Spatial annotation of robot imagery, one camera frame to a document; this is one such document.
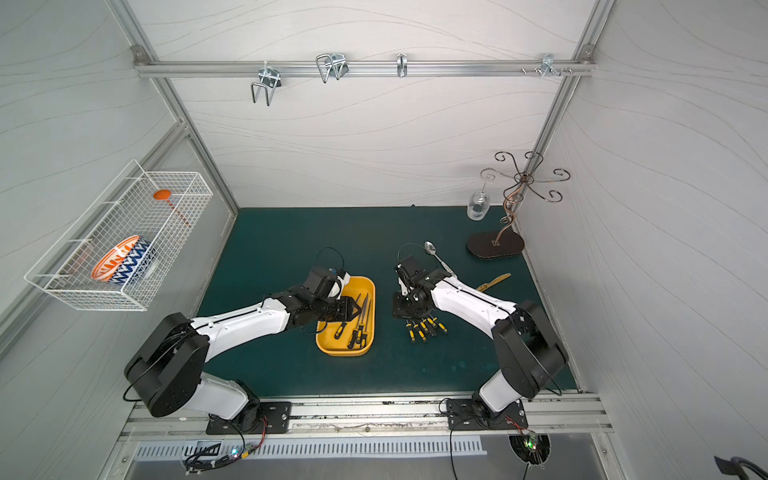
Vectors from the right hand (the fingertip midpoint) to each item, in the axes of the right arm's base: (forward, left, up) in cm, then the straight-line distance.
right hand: (396, 312), depth 86 cm
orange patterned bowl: (-5, +61, +29) cm, 67 cm away
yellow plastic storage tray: (-8, +20, -4) cm, 22 cm away
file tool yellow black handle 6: (-2, -11, -5) cm, 12 cm away
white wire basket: (+10, +65, +31) cm, 73 cm away
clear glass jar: (+32, -26, +13) cm, 43 cm away
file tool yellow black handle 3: (-3, +16, -4) cm, 17 cm away
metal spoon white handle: (+28, -11, -5) cm, 31 cm away
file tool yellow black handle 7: (-2, -14, -5) cm, 15 cm away
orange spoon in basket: (+18, +63, +29) cm, 71 cm away
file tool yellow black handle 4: (-3, -5, -5) cm, 8 cm away
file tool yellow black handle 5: (-4, -8, -5) cm, 10 cm away
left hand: (-1, +11, +2) cm, 11 cm away
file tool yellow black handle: (-5, +9, -4) cm, 11 cm away
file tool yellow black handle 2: (-4, +12, -5) cm, 13 cm away
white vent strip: (-33, +18, -5) cm, 38 cm away
